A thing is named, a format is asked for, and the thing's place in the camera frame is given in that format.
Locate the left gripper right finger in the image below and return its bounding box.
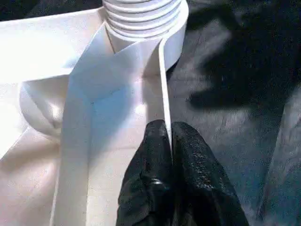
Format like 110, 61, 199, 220
171, 121, 250, 226

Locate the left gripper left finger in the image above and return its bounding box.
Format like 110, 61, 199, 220
116, 119, 176, 226

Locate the white plastic table top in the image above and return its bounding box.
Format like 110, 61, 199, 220
0, 0, 189, 226

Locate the white plastic table leg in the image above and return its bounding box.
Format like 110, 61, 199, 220
102, 0, 183, 40

